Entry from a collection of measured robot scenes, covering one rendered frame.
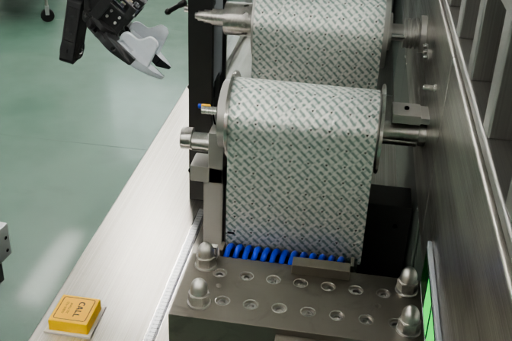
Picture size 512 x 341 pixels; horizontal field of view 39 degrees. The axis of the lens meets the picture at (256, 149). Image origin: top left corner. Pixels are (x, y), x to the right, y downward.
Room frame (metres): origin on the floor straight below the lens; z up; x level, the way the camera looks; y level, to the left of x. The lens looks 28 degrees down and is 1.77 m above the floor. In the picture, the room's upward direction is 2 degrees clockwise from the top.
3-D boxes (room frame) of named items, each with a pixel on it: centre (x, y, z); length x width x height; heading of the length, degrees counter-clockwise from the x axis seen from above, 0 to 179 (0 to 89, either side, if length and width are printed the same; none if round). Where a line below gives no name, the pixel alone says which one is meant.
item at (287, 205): (1.03, -0.07, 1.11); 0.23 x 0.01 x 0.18; 82
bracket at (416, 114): (1.06, -0.25, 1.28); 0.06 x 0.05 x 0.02; 82
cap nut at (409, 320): (0.84, -0.24, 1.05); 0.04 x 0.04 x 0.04
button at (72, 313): (0.98, 0.30, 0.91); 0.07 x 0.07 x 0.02; 82
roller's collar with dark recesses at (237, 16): (1.35, 0.04, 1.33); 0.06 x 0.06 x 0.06; 82
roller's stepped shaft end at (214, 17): (1.36, 0.10, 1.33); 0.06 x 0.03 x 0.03; 82
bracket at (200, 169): (1.14, 0.09, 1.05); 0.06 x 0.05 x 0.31; 82
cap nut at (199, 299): (0.88, 0.08, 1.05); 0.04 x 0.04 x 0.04
